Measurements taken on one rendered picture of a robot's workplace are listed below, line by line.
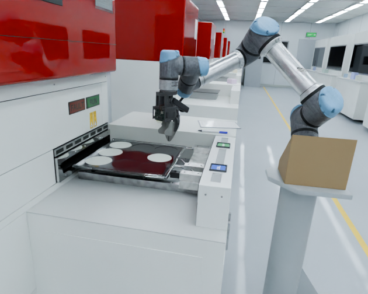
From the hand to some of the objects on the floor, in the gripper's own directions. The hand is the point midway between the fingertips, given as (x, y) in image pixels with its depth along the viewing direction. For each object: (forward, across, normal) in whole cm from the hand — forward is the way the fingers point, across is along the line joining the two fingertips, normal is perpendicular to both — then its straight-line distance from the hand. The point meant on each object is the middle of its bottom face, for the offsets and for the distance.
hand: (170, 137), depth 124 cm
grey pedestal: (+97, +52, +47) cm, 120 cm away
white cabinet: (+98, -4, +1) cm, 98 cm away
